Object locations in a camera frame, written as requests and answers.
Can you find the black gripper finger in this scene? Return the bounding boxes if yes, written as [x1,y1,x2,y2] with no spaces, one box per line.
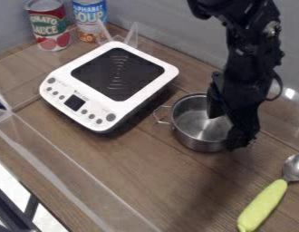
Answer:
[207,86,228,119]
[227,121,256,150]

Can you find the tomato sauce can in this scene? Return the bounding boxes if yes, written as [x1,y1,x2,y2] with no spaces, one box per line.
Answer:
[24,0,72,52]

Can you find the spoon with green handle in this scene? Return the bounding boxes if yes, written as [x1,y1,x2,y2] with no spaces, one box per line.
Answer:
[237,154,299,232]

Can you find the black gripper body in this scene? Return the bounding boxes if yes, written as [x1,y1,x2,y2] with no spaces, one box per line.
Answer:
[205,57,273,143]

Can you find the black metal frame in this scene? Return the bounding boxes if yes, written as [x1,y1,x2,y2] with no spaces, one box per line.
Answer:
[0,189,41,232]

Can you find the white and black induction stove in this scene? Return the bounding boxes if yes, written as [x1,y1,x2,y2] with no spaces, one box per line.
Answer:
[38,42,179,133]

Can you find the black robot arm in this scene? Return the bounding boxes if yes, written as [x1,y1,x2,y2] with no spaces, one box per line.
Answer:
[188,0,284,150]

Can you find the silver pot with handles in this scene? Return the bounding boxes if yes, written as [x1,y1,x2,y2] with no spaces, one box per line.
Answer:
[152,93,232,153]

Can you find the alphabet soup can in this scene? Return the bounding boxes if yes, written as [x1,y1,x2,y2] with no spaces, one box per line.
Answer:
[72,0,108,43]

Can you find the clear acrylic corner bracket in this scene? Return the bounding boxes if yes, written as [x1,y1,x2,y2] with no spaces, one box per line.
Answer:
[96,20,139,48]

